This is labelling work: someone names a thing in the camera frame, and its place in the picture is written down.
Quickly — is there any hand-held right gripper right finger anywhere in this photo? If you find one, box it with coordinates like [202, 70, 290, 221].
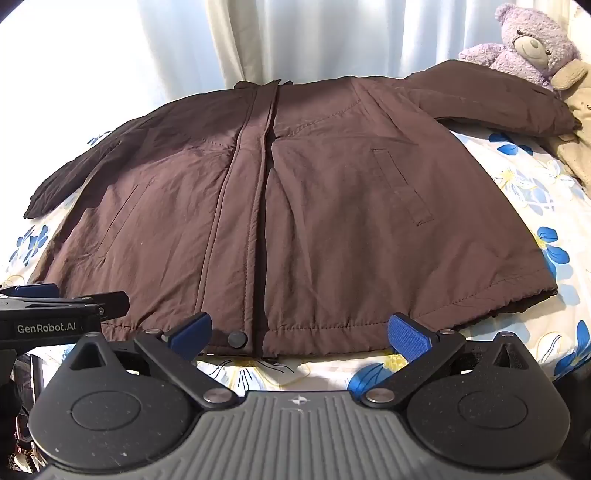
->
[361, 313, 533, 409]

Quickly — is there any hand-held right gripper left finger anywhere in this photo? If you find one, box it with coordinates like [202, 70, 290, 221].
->
[69, 312, 237, 409]

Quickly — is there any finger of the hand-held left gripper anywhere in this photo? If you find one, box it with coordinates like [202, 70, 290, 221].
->
[55, 291, 130, 324]
[0, 283, 61, 300]

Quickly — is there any brown jacket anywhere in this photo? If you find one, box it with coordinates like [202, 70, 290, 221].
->
[24, 60, 581, 361]

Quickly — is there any floral bed sheet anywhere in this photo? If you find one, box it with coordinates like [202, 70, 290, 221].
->
[0, 117, 591, 398]

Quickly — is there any beige plush toy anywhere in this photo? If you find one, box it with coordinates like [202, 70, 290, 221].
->
[549, 58, 591, 195]

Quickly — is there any beige curtain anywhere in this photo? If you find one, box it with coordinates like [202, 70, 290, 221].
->
[205, 0, 308, 91]

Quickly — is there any white sheer curtain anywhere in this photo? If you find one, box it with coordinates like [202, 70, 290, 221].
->
[0, 0, 573, 217]

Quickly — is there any purple teddy bear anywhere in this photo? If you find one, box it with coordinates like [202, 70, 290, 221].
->
[458, 4, 581, 91]

